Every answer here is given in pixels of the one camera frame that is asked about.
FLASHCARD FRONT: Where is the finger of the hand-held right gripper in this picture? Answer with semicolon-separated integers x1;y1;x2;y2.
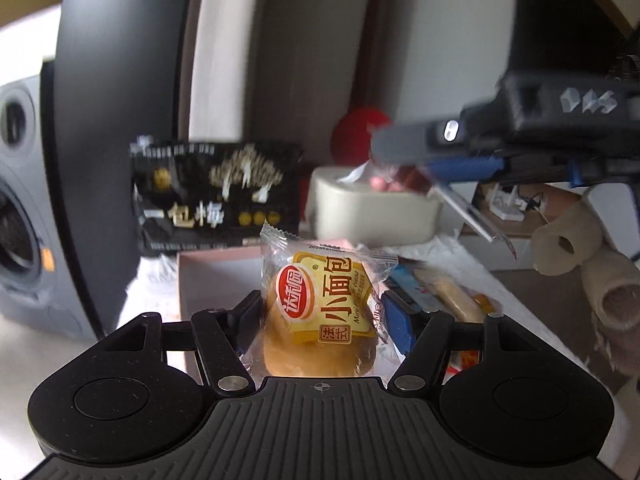
431;156;505;181
372;119;471;163

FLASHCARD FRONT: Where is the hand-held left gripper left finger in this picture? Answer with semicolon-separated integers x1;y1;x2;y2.
107;291;264;397

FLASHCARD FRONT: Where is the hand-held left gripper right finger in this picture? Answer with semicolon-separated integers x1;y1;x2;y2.
381;294;521;395

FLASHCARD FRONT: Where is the blue snack packet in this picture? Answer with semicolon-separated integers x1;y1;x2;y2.
387;262;441;311

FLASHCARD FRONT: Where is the pink cardboard box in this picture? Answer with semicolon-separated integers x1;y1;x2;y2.
176;238;381;376

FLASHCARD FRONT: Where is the small bread packet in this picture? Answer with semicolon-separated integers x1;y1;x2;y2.
240;220;399;378

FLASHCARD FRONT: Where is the red round object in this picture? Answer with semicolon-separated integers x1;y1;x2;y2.
332;106;393;166

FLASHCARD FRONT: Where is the yellow biscuit packet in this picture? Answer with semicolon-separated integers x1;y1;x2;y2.
420;270;488;323

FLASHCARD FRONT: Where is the beige plastic container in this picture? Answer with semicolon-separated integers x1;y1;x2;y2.
309;165;443;246

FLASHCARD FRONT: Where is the beige plush toy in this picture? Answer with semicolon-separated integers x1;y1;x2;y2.
530;195;640;376

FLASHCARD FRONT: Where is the black snack bag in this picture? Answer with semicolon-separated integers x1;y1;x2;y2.
130;140;306;256

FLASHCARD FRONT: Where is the grey speaker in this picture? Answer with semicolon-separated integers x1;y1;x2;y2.
0;75;98;341

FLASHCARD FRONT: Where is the black monitor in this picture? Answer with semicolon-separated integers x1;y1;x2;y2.
40;0;201;341

